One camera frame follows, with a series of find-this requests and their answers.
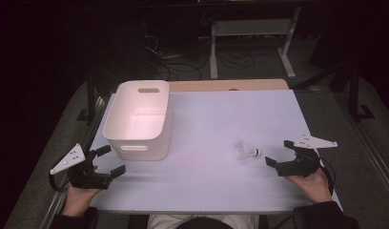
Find person's right hand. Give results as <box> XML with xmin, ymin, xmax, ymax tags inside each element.
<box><xmin>284</xmin><ymin>168</ymin><xmax>334</xmax><ymax>204</ymax></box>

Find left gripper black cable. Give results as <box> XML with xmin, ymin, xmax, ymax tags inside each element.
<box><xmin>48</xmin><ymin>172</ymin><xmax>71</xmax><ymax>193</ymax></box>

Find person's left hand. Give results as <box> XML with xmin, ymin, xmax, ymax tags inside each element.
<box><xmin>61</xmin><ymin>183</ymin><xmax>103</xmax><ymax>219</ymax></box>

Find black floor cables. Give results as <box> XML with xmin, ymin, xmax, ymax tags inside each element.
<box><xmin>140</xmin><ymin>15</ymin><xmax>258</xmax><ymax>81</ymax></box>

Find white shuttlecock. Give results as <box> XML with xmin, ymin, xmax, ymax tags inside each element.
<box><xmin>234</xmin><ymin>140</ymin><xmax>262</xmax><ymax>161</ymax></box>

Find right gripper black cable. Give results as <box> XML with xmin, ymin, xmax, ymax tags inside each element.
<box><xmin>318</xmin><ymin>156</ymin><xmax>338</xmax><ymax>196</ymax></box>

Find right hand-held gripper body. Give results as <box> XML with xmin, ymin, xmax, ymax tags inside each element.
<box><xmin>276</xmin><ymin>134</ymin><xmax>338</xmax><ymax>178</ymax></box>

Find person's torso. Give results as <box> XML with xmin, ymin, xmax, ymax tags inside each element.
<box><xmin>127</xmin><ymin>214</ymin><xmax>270</xmax><ymax>229</ymax></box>

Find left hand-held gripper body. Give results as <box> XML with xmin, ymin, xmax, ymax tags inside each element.
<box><xmin>49</xmin><ymin>142</ymin><xmax>114</xmax><ymax>191</ymax></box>

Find black metal stand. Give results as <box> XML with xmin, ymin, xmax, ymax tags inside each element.
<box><xmin>293</xmin><ymin>58</ymin><xmax>377</xmax><ymax>124</ymax></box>
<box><xmin>75</xmin><ymin>73</ymin><xmax>102</xmax><ymax>126</ymax></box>

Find white metal desk frame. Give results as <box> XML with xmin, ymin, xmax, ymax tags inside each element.
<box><xmin>209</xmin><ymin>6</ymin><xmax>302</xmax><ymax>80</ymax></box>

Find white plastic storage bin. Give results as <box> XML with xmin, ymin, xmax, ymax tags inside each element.
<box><xmin>102</xmin><ymin>79</ymin><xmax>173</xmax><ymax>161</ymax></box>

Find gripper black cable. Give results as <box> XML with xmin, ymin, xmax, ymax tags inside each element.
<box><xmin>48</xmin><ymin>172</ymin><xmax>71</xmax><ymax>193</ymax></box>
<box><xmin>318</xmin><ymin>156</ymin><xmax>338</xmax><ymax>196</ymax></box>

